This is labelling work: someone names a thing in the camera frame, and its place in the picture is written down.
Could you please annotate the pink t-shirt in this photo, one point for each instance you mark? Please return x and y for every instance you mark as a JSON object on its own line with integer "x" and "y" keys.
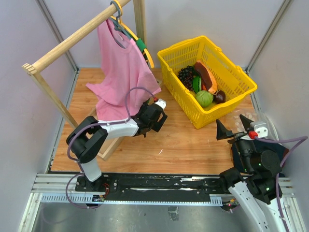
{"x": 128, "y": 81}

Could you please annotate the dark navy cloth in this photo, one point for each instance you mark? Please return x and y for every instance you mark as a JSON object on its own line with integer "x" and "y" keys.
{"x": 260, "y": 146}

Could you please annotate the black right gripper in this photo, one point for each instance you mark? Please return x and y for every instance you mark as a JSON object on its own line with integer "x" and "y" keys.
{"x": 222, "y": 132}

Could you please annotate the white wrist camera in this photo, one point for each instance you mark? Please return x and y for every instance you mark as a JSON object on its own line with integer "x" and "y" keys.
{"x": 161, "y": 103}
{"x": 258, "y": 129}

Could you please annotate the dark brown toy chestnut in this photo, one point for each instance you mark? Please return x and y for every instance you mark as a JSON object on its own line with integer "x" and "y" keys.
{"x": 219, "y": 97}

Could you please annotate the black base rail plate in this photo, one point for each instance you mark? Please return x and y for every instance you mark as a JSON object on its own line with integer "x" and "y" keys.
{"x": 155, "y": 188}

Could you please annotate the black toy grapes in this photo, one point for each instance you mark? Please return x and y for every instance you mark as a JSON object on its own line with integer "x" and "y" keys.
{"x": 186, "y": 76}

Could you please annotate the yellow plastic basket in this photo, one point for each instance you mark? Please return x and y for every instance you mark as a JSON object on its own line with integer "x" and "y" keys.
{"x": 230, "y": 78}

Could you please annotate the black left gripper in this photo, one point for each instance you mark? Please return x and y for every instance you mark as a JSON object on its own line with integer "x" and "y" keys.
{"x": 157, "y": 124}

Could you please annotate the toy watermelon slice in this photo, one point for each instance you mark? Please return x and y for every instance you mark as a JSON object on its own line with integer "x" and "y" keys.
{"x": 196, "y": 84}

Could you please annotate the toy papaya slice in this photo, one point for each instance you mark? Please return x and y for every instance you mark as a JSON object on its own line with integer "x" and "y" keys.
{"x": 207, "y": 78}

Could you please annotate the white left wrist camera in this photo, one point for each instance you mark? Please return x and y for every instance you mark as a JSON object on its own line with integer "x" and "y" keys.
{"x": 161, "y": 103}

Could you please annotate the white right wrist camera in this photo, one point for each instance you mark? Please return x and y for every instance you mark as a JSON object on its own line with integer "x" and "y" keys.
{"x": 258, "y": 129}

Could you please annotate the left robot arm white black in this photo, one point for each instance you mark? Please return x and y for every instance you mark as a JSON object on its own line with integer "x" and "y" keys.
{"x": 87, "y": 139}

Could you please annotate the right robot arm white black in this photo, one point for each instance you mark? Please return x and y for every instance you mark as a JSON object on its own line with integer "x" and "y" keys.
{"x": 256, "y": 194}

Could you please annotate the green toy cabbage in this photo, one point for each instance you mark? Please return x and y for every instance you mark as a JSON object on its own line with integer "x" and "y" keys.
{"x": 204, "y": 98}

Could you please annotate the yellow clothes hanger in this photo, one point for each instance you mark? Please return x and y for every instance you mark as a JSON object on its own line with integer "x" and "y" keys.
{"x": 140, "y": 37}

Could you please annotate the green t-shirt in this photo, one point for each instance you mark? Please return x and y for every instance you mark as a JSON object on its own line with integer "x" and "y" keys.
{"x": 140, "y": 44}

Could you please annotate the grey clothes hanger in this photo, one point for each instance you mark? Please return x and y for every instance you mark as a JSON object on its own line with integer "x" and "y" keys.
{"x": 117, "y": 22}

